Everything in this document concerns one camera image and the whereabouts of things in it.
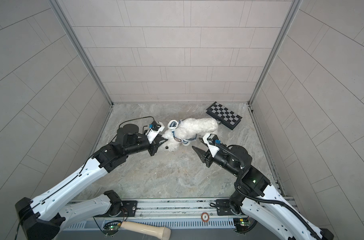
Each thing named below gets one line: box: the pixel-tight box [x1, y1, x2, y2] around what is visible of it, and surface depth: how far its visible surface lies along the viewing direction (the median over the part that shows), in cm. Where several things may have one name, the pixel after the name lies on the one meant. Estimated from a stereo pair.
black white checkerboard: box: [205, 101, 243, 131], surface depth 108 cm
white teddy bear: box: [162, 117, 219, 152], surface depth 63 cm
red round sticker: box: [201, 212, 210, 223], surface depth 71 cm
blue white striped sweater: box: [167, 119, 197, 146], surface depth 65 cm
